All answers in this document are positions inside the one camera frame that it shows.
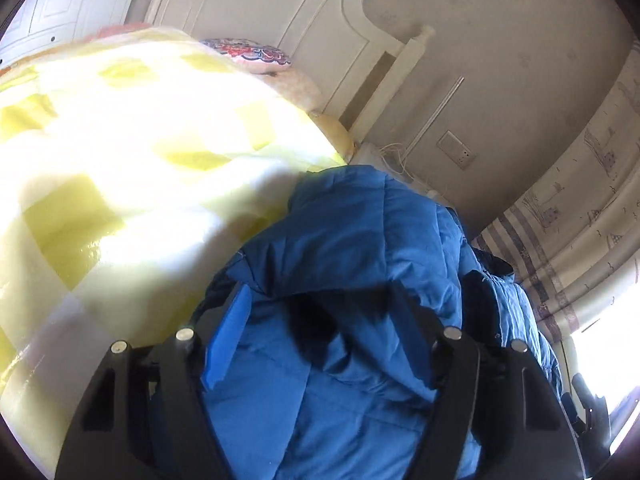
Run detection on striped printed curtain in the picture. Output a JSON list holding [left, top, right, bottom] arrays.
[[472, 55, 640, 341]]

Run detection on beige pillow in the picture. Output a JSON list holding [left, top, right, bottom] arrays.
[[265, 67, 322, 112]]

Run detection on red blue patterned pillow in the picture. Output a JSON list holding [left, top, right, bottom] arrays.
[[200, 37, 293, 73]]

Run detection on wall socket plate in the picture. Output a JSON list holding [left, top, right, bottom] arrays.
[[436, 130, 476, 168]]

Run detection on bright window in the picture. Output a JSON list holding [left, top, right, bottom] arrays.
[[570, 280, 640, 441]]

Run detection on white bed headboard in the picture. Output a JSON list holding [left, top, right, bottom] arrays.
[[145, 0, 436, 141]]

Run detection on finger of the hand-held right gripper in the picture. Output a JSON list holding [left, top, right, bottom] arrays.
[[562, 372, 615, 461]]

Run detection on white cable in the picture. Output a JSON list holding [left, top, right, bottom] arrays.
[[372, 142, 416, 177]]

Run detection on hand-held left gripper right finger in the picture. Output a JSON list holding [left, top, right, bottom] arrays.
[[395, 280, 586, 480]]

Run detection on yellow checked bed sheet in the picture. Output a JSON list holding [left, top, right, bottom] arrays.
[[0, 27, 357, 480]]

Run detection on blue padded jacket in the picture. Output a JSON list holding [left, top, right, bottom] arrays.
[[192, 164, 566, 480]]

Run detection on metal wall conduit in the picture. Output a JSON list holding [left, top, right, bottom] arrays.
[[402, 76, 465, 161]]

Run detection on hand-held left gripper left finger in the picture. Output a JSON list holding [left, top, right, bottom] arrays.
[[54, 280, 252, 480]]

